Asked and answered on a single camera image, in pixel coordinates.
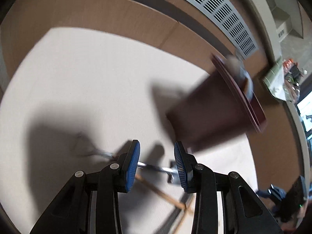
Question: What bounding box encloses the orange snack bag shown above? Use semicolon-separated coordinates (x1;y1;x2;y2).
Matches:
282;58;300;77

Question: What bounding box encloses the purple plastic utensil holder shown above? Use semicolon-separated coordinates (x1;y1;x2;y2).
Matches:
166;56;267;152

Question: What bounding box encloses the white plastic spoon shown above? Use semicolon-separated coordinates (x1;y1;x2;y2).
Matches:
224;56;244;79

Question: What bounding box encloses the white tablecloth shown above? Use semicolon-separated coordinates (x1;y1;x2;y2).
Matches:
0;27;259;234

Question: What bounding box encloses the wooden chopstick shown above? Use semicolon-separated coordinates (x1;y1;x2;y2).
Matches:
135;174;186;211
170;195;195;233

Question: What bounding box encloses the blue plastic spoon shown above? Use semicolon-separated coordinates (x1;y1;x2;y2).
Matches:
241;70;253;102

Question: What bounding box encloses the grey ventilation grille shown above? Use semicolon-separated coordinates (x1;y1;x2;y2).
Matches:
185;0;258;59

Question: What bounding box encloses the small shovel spoon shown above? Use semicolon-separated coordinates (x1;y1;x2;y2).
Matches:
72;135;180;185

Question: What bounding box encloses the green checked towel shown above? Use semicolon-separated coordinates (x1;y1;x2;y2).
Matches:
262;57;286;101

